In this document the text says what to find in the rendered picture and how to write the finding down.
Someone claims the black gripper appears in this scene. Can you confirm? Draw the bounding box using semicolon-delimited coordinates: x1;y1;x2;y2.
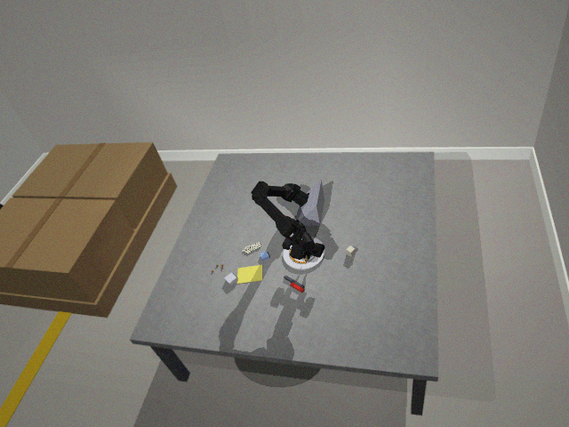
282;238;325;260

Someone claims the yellow flat rectangular sheet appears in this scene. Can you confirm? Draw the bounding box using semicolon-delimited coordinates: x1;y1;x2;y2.
237;265;262;284

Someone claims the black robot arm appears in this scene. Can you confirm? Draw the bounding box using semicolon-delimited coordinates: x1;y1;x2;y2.
251;181;316;260

